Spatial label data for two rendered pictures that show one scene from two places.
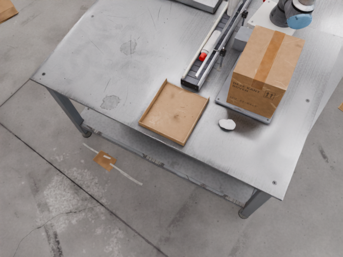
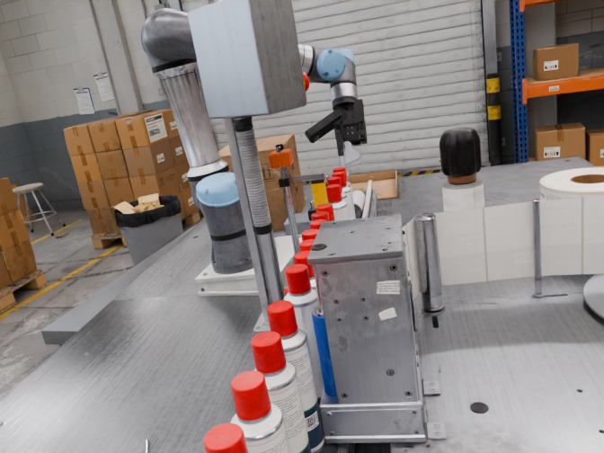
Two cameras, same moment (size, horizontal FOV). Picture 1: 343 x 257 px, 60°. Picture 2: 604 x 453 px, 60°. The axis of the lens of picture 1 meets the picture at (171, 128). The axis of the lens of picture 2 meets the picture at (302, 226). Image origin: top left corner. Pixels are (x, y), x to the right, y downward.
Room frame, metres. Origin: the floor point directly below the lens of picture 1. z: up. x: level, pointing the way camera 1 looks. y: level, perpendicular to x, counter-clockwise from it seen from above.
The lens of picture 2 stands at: (2.54, -1.02, 1.36)
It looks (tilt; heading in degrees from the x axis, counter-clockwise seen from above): 17 degrees down; 159
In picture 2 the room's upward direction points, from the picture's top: 10 degrees counter-clockwise
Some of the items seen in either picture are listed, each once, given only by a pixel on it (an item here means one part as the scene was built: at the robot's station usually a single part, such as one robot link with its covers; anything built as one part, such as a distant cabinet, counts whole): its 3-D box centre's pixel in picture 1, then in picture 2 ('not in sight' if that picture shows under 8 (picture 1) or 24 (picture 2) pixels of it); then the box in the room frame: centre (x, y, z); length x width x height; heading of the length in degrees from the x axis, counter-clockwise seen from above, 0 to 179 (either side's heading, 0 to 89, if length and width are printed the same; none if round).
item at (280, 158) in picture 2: not in sight; (306, 218); (1.56, -0.63, 1.05); 0.10 x 0.04 x 0.33; 56
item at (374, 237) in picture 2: not in sight; (357, 236); (1.99, -0.73, 1.14); 0.14 x 0.11 x 0.01; 146
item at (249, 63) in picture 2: not in sight; (248, 58); (1.62, -0.71, 1.38); 0.17 x 0.10 x 0.19; 21
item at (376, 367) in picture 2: not in sight; (365, 327); (1.98, -0.74, 1.01); 0.14 x 0.13 x 0.26; 146
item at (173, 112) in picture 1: (174, 110); (364, 186); (0.75, -0.03, 0.85); 0.30 x 0.26 x 0.04; 146
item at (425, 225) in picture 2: not in sight; (429, 264); (1.80, -0.50, 0.97); 0.05 x 0.05 x 0.19
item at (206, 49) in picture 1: (210, 46); (356, 202); (1.10, -0.26, 0.91); 0.20 x 0.05 x 0.05; 145
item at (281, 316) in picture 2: not in sight; (293, 377); (1.99, -0.85, 0.98); 0.05 x 0.05 x 0.20
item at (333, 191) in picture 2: not in sight; (339, 228); (1.50, -0.53, 0.98); 0.05 x 0.05 x 0.20
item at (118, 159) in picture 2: not in sight; (149, 172); (-2.79, -0.44, 0.57); 1.20 x 0.85 x 1.14; 141
